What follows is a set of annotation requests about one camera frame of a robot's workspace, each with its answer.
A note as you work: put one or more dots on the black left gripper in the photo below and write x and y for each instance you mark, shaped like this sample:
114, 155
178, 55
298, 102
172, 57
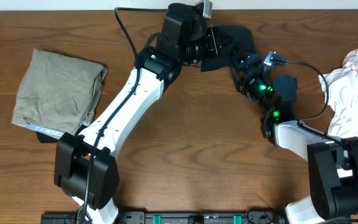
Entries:
211, 51

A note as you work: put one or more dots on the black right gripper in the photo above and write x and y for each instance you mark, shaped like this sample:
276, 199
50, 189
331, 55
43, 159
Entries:
255, 62

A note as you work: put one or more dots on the black leggings with red waistband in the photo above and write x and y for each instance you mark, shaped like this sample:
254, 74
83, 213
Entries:
242, 43

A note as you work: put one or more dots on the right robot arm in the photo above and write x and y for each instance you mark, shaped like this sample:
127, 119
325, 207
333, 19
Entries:
332, 161

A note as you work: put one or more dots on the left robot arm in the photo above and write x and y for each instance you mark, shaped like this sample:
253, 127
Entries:
85, 164

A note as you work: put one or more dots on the white crumpled garment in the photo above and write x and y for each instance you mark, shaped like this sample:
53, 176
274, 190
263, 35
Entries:
341, 85

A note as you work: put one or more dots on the olive green fabric bag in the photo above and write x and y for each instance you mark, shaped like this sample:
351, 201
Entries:
58, 94

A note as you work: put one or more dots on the black cloth under bag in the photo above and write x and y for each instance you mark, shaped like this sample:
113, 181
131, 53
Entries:
43, 138

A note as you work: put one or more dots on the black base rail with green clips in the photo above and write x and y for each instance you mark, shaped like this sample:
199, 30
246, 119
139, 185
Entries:
172, 217

